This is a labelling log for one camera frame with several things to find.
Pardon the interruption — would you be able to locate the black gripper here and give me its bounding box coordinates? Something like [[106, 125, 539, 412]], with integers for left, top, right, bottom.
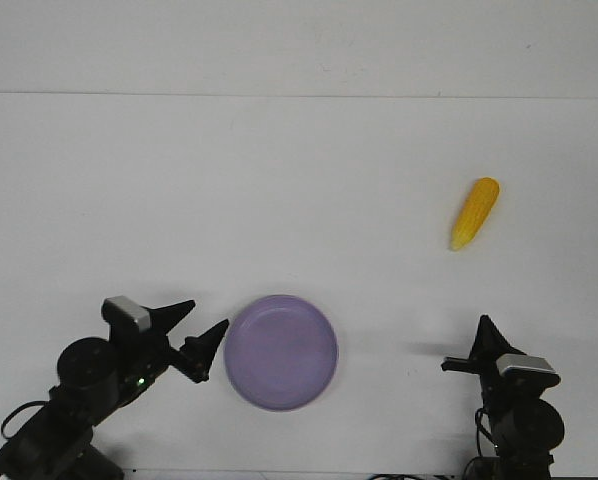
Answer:
[[441, 314, 549, 406], [108, 300, 229, 400]]

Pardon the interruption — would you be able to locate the purple round plate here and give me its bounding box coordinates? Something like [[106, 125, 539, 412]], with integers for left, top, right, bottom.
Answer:
[[224, 294, 339, 412]]

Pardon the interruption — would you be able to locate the yellow corn cob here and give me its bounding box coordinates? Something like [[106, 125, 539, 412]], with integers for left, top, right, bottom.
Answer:
[[450, 177, 500, 251]]

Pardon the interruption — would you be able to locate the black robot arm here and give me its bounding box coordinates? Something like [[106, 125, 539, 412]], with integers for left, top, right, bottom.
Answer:
[[441, 315, 565, 479], [0, 296, 229, 479]]

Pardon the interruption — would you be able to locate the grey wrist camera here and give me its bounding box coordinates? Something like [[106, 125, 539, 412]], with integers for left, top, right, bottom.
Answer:
[[101, 295, 151, 332], [495, 353, 561, 389]]

